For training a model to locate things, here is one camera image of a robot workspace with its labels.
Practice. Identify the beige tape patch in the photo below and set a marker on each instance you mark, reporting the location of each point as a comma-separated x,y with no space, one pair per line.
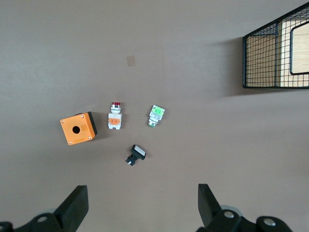
131,61

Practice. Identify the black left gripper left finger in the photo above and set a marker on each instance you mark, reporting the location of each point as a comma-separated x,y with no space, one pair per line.
73,210

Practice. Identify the red push button switch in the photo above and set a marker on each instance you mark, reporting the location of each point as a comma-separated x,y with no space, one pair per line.
115,118

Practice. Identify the green push button switch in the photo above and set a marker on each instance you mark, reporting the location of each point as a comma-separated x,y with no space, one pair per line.
156,114

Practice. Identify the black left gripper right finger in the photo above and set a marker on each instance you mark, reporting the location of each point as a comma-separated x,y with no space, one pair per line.
210,210

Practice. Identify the black square push button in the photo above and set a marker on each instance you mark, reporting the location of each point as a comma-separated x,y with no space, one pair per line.
137,153

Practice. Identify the orange button enclosure box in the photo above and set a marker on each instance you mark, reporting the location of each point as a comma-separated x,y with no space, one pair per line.
77,129

